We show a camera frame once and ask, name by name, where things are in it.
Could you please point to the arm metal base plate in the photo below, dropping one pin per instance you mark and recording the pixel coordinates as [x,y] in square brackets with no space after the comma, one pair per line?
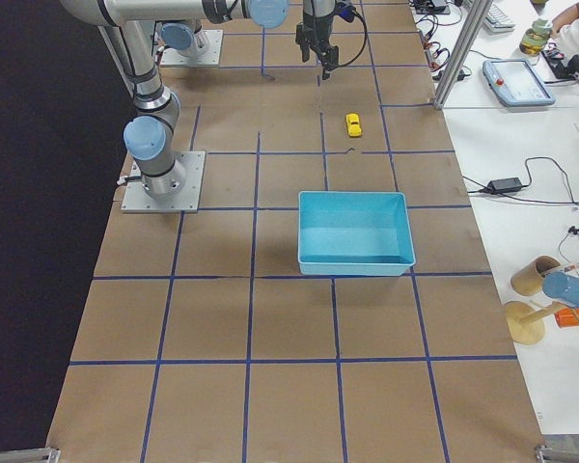
[169,58]
[179,190]

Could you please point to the yellow beetle toy car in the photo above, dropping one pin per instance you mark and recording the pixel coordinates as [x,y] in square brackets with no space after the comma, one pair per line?
[353,125]

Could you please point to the black power adapter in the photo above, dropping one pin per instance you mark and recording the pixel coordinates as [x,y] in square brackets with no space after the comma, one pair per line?
[504,185]

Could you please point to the amber glass jar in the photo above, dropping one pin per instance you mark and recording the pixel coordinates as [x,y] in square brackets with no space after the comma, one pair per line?
[536,37]

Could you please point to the wooden cylinder cup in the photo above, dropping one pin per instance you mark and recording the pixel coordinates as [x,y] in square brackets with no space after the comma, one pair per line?
[528,280]

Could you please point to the orange plastic piece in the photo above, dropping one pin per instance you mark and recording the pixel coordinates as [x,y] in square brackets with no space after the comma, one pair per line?
[567,317]

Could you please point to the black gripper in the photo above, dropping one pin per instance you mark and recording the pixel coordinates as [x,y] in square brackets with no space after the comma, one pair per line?
[315,20]

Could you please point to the blue teach pendant tablet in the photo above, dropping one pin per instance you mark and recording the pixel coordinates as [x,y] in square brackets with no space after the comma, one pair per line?
[516,83]

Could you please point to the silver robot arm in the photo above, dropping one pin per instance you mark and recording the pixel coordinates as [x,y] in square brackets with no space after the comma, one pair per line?
[185,36]
[148,138]

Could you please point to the aluminium frame post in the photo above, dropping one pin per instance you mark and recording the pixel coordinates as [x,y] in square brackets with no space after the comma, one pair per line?
[466,37]

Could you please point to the white keyboard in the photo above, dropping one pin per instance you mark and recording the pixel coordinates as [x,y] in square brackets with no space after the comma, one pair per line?
[497,22]

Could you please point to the light blue plastic bin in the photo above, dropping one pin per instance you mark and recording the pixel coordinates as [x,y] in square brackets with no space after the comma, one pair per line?
[354,234]

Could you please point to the wooden stand with disc base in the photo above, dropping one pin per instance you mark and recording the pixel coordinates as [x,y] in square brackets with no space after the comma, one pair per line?
[525,320]

